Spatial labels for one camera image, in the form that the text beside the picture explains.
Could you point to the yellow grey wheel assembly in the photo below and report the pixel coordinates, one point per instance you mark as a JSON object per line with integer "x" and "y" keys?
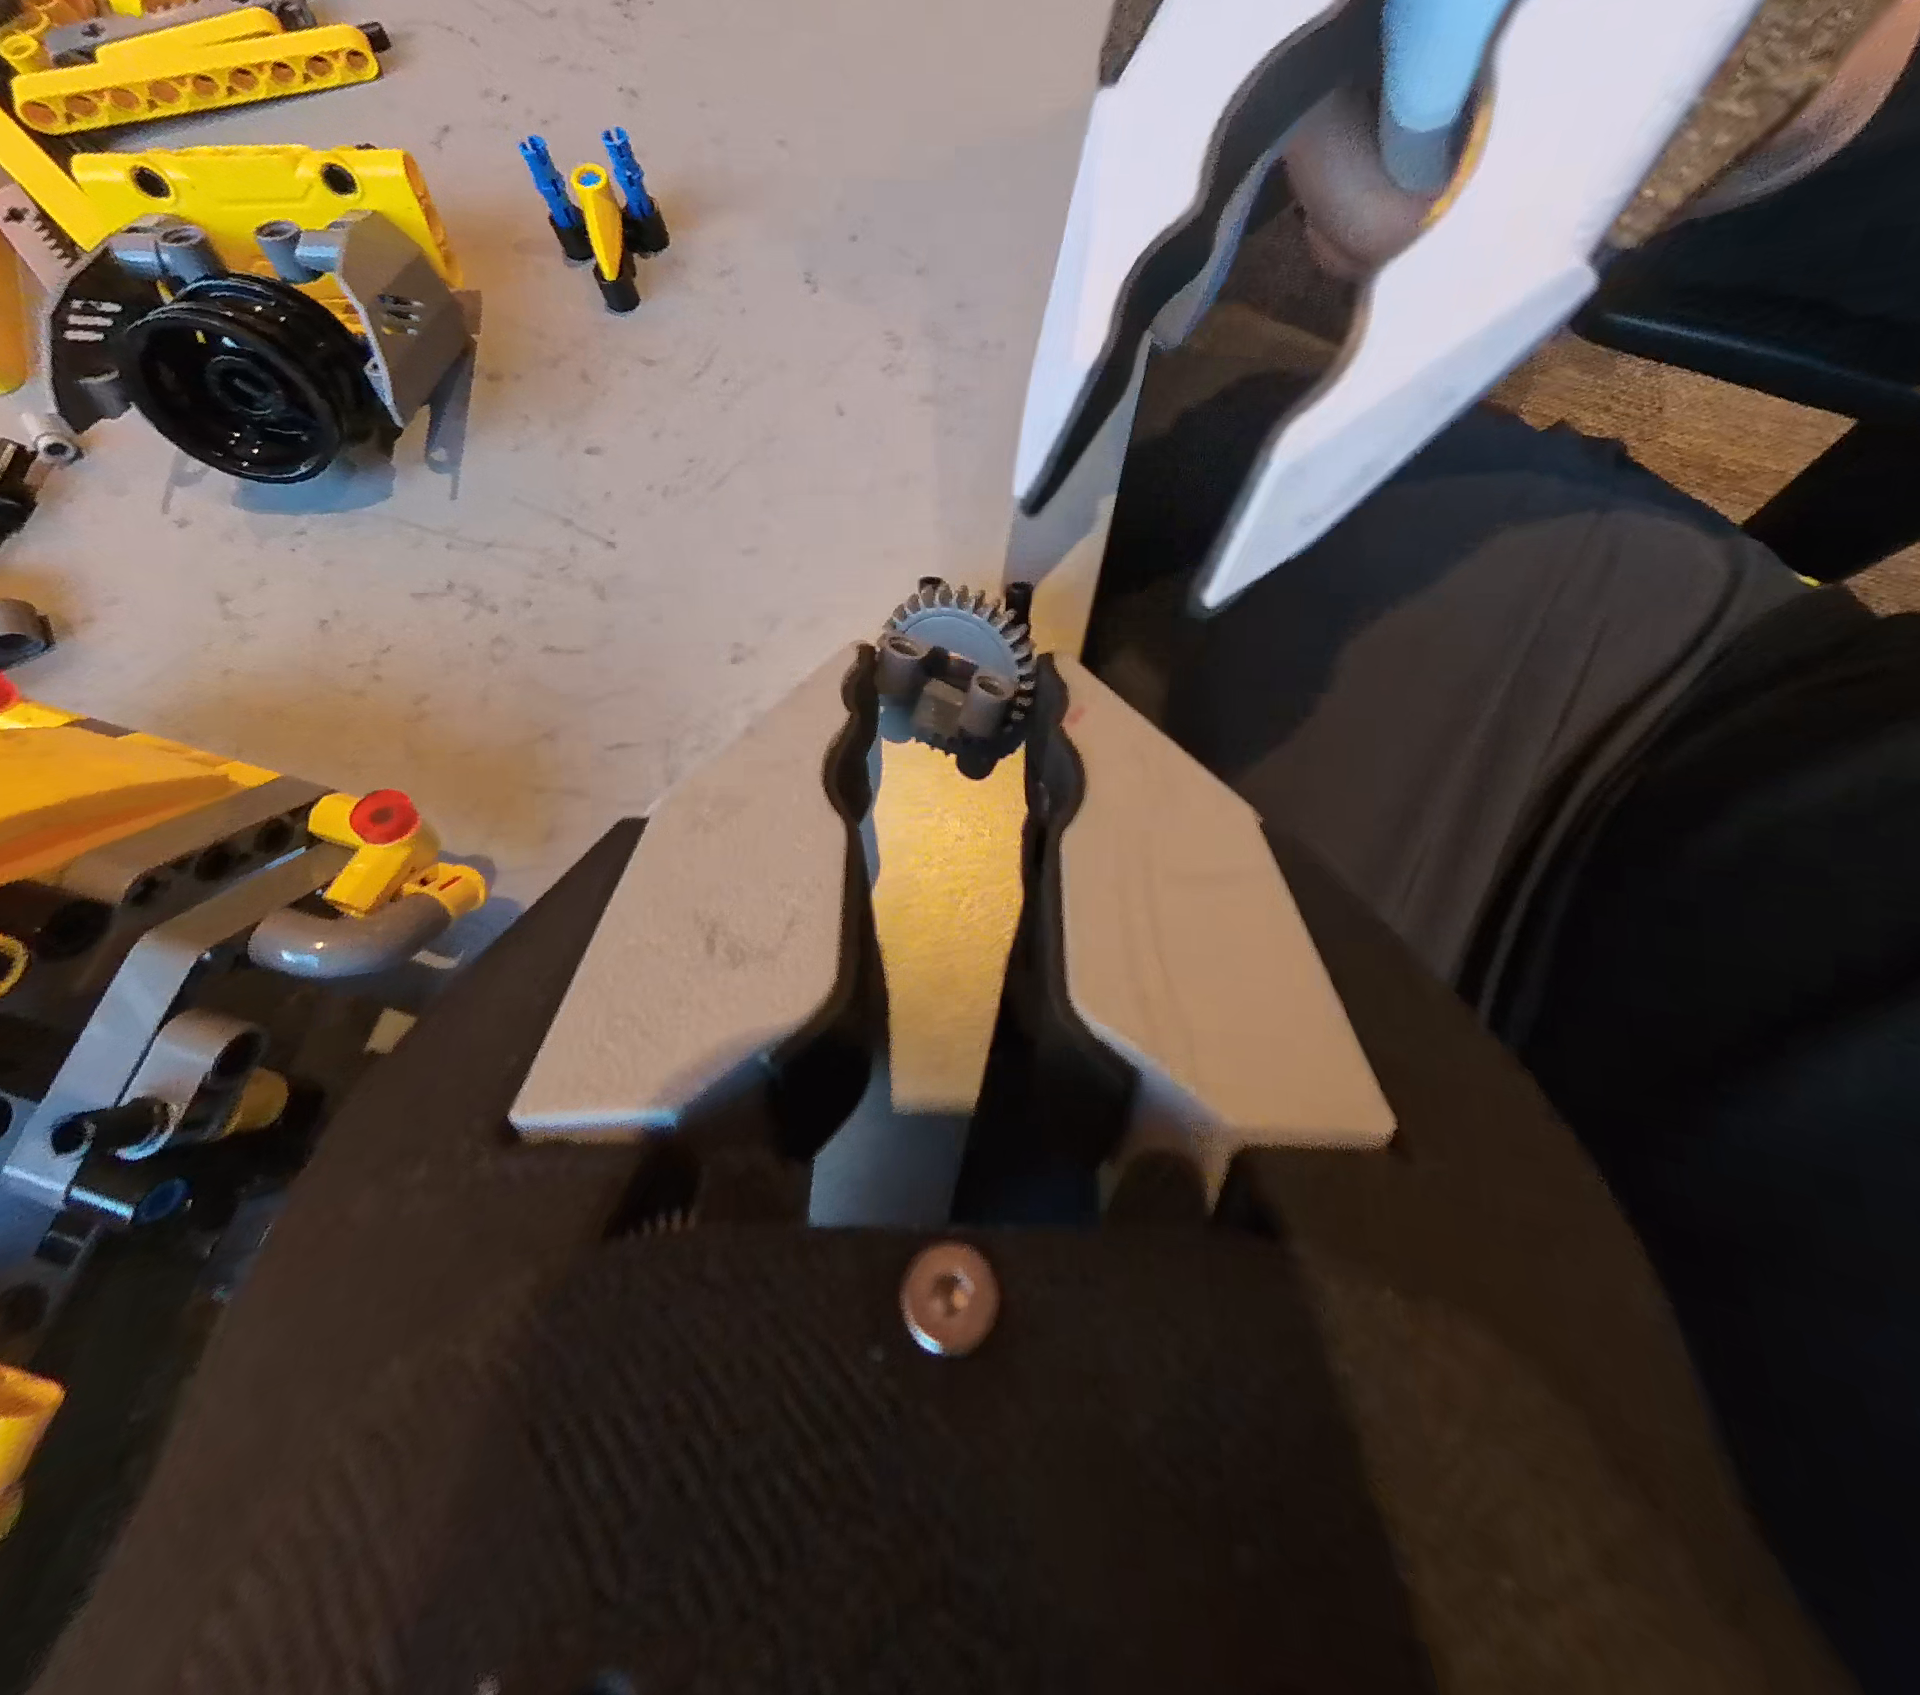
{"x": 255, "y": 375}

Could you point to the person's right hand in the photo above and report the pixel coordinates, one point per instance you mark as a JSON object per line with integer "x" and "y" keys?
{"x": 1358, "y": 203}

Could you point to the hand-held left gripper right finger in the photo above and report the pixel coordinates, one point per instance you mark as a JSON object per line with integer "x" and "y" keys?
{"x": 1214, "y": 961}

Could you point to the yellow toy brick car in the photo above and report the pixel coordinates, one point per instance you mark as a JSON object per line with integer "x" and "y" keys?
{"x": 120, "y": 857}

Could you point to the black mesh armrest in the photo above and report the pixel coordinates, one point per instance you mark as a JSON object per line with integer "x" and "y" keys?
{"x": 1771, "y": 361}

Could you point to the yellow wedge piece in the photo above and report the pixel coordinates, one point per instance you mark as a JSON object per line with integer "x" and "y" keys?
{"x": 600, "y": 219}

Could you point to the black connector piece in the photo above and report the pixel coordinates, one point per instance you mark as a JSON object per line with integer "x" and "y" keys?
{"x": 619, "y": 293}

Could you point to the pile of yellow beams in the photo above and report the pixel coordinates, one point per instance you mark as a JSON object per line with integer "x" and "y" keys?
{"x": 194, "y": 75}

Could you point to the pile of small black pieces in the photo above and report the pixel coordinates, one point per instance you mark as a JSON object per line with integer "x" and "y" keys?
{"x": 22, "y": 481}

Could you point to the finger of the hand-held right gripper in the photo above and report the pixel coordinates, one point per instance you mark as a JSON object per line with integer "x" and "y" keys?
{"x": 1575, "y": 151}
{"x": 1200, "y": 45}

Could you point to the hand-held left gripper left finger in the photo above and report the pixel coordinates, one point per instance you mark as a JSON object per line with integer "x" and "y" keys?
{"x": 704, "y": 961}

